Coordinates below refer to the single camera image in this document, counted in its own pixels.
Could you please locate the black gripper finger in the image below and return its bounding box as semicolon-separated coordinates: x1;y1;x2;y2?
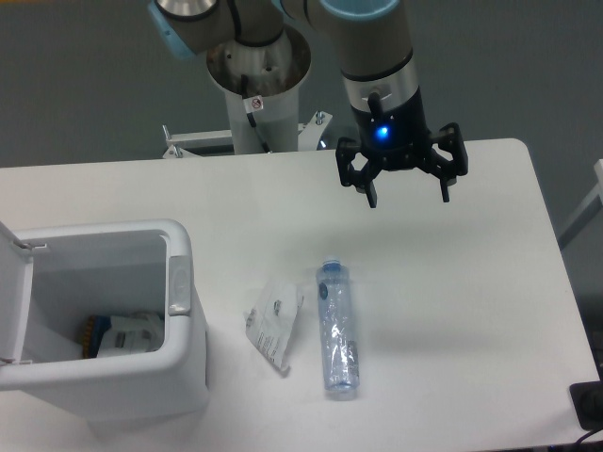
421;122;468;202
335;137;378;208

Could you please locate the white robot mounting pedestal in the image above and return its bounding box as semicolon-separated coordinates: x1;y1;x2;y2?
163;24;333;158

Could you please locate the black device at edge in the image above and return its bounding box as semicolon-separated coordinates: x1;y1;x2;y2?
569;380;602;430

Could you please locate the white plastic wrapper bag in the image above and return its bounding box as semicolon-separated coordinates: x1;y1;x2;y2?
243;279;304;378

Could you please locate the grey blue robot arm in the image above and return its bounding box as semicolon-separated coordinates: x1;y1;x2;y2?
148;1;468;205

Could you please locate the white metal frame right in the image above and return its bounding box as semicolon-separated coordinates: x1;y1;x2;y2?
557;159;602;250

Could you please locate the white plastic trash can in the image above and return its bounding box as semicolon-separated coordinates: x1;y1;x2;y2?
1;219;209;422

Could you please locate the blue orange snack packet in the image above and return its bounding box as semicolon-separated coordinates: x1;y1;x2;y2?
81;315;111;359

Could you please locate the clear plastic water bottle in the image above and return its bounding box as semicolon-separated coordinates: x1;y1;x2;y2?
316;255;360;401

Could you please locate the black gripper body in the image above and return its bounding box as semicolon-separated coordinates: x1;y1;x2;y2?
351;89;431;171

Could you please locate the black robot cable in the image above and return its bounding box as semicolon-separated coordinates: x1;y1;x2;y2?
239;73;273;155

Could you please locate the white packet in bin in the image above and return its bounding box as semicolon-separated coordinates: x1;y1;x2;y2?
97;312;165;358

